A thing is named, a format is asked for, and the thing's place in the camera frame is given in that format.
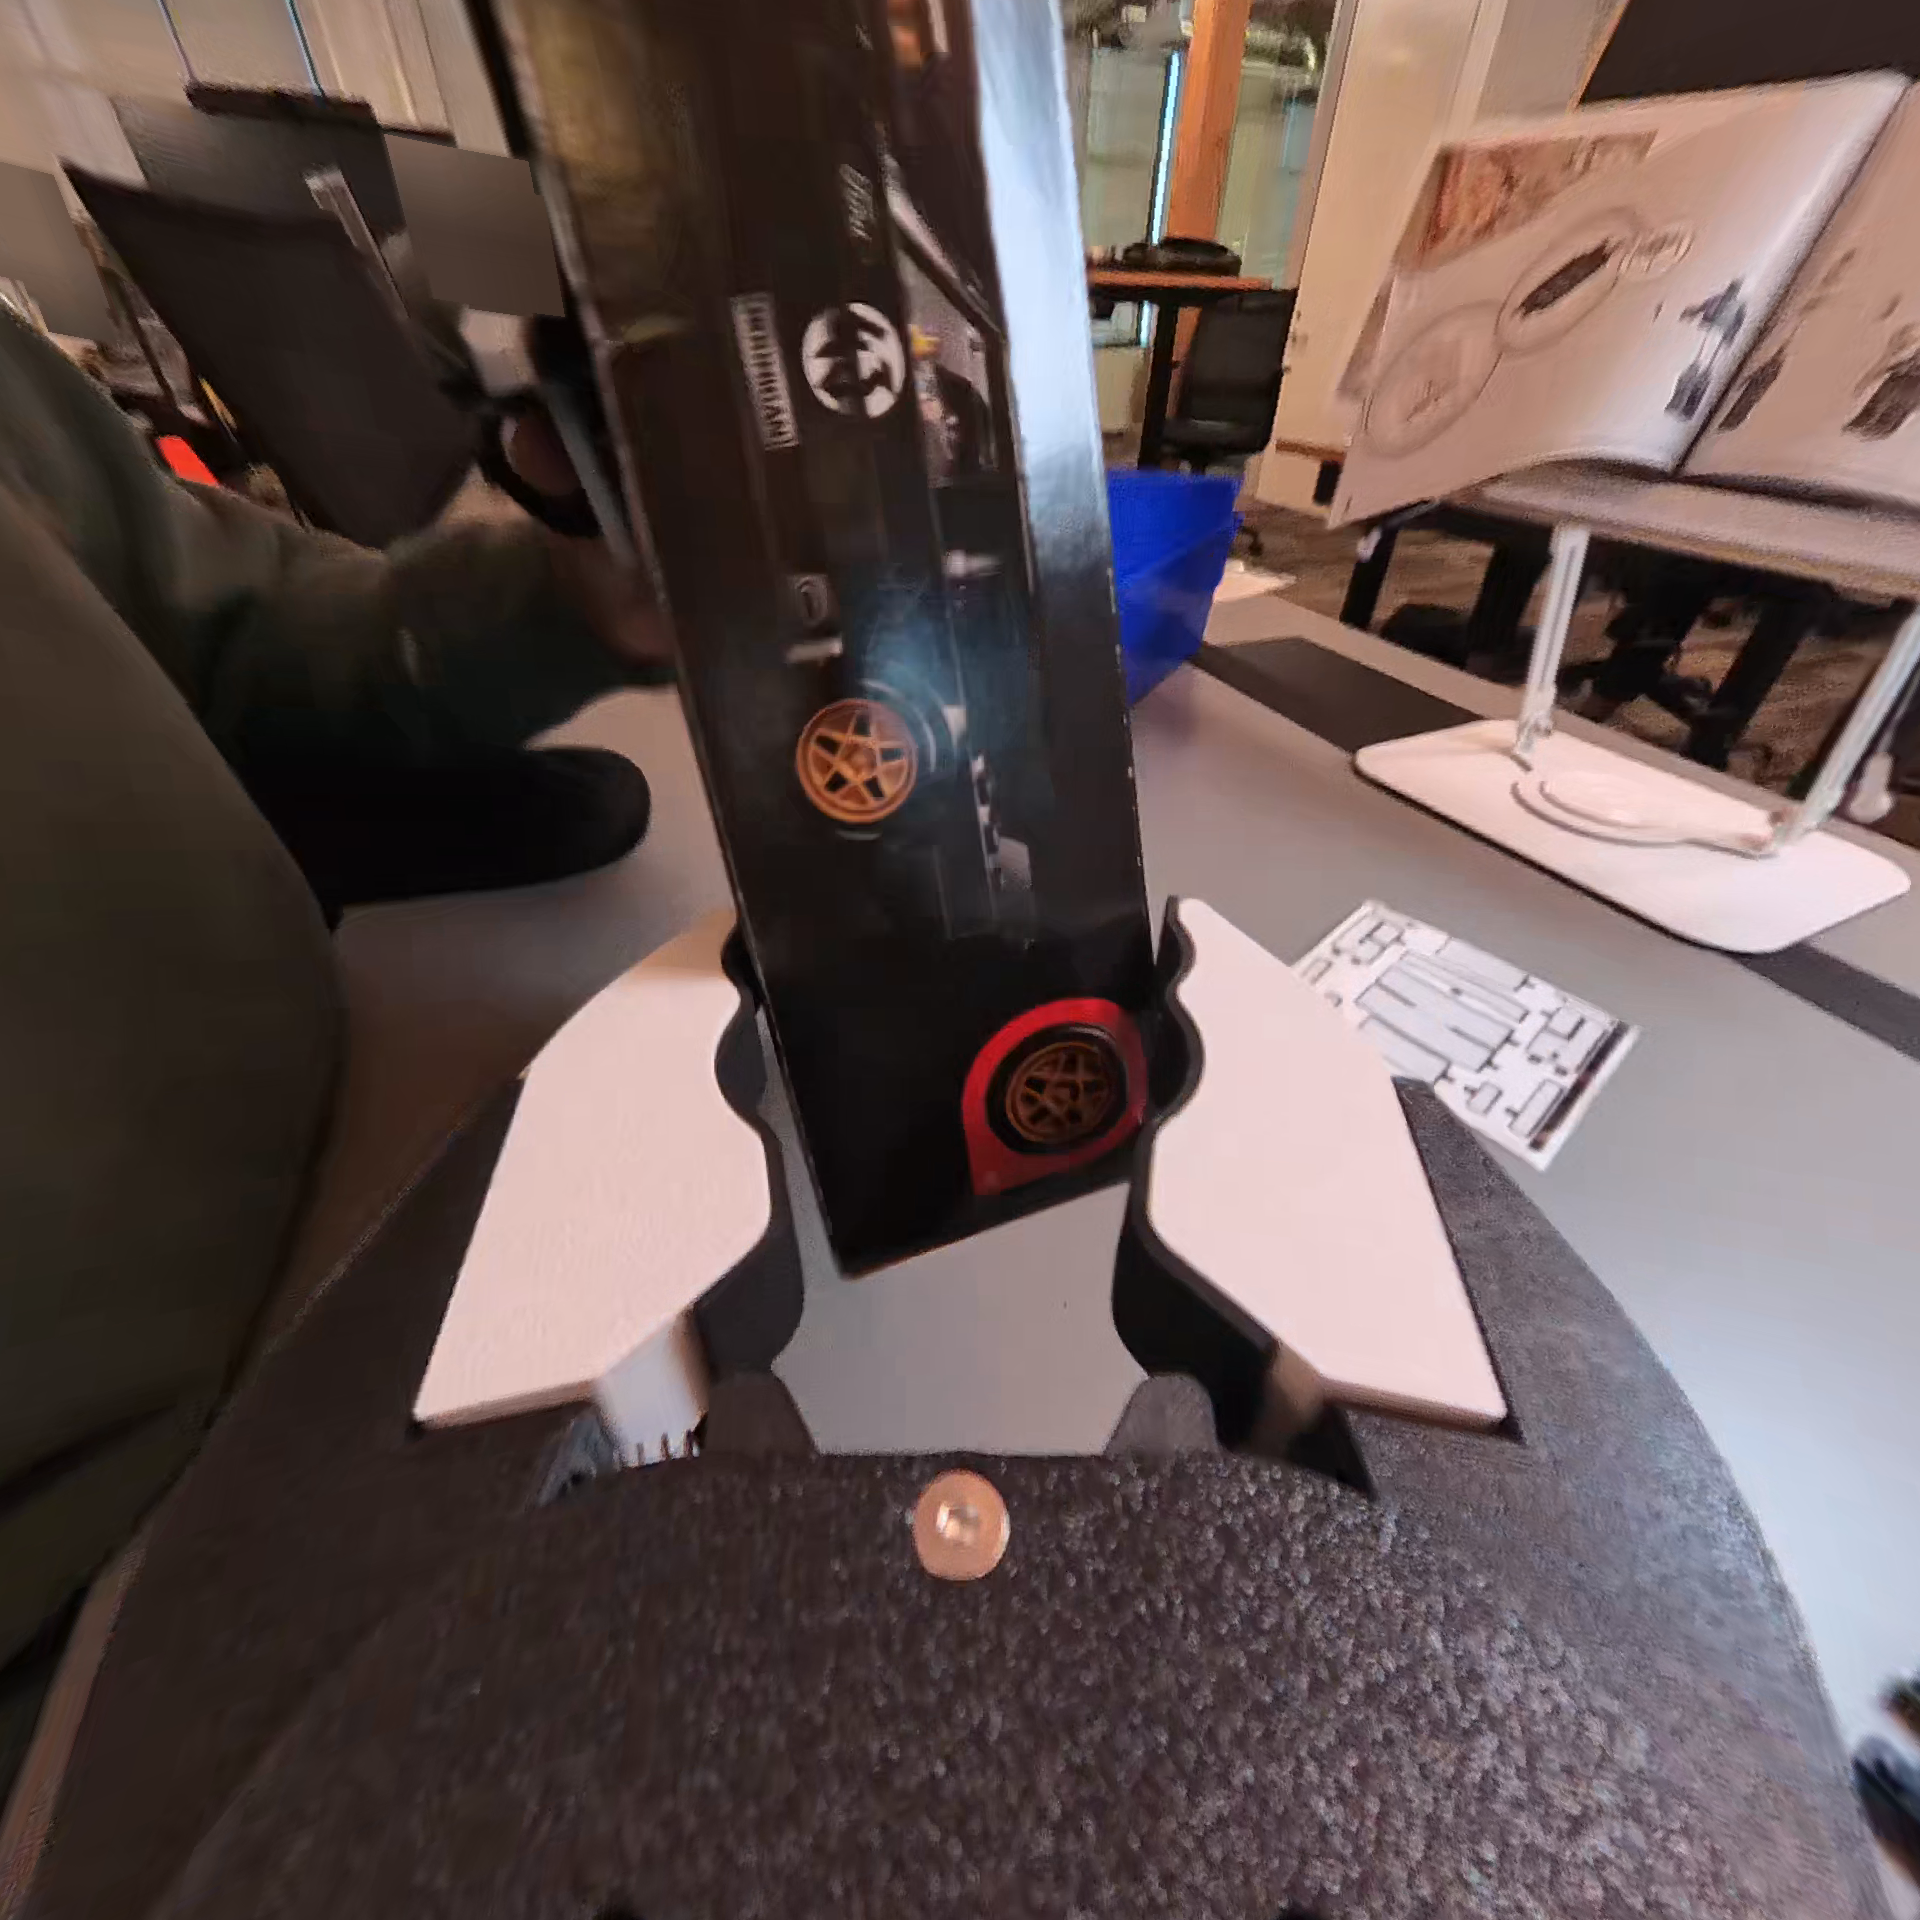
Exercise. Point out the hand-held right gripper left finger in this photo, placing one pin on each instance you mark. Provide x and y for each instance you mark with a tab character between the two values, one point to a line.
614	1185

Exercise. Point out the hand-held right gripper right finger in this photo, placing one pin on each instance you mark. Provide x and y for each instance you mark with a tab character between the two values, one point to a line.
1304	1198

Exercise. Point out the white sticker sheet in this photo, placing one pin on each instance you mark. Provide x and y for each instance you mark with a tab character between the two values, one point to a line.
1471	1036

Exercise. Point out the black lego set box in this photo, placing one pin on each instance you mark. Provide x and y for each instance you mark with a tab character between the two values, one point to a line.
839	598

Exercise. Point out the blue plastic bin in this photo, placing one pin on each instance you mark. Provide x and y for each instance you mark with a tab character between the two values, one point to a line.
1169	541

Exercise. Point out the person's left forearm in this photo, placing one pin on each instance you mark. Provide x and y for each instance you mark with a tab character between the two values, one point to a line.
375	644

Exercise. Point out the black padded chair armrest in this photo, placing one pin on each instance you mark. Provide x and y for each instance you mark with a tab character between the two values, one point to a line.
493	824

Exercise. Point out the wooden office table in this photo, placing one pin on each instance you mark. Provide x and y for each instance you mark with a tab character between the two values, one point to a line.
1187	283

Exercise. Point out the black mesh office chair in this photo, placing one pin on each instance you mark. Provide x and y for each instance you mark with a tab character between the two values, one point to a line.
1230	377

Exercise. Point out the wooden pillar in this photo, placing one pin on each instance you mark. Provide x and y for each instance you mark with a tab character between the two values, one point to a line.
1209	119

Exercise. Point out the open instruction booklet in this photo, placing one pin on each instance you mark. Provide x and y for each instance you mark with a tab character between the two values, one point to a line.
1575	301

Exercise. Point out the orange post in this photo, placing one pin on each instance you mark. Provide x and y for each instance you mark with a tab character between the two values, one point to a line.
184	454

